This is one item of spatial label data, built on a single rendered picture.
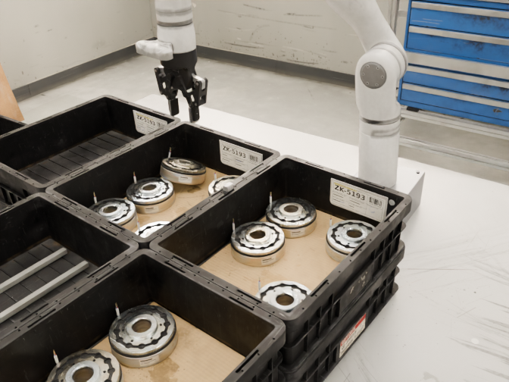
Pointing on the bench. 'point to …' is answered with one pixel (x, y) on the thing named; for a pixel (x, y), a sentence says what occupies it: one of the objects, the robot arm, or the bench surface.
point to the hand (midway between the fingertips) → (183, 112)
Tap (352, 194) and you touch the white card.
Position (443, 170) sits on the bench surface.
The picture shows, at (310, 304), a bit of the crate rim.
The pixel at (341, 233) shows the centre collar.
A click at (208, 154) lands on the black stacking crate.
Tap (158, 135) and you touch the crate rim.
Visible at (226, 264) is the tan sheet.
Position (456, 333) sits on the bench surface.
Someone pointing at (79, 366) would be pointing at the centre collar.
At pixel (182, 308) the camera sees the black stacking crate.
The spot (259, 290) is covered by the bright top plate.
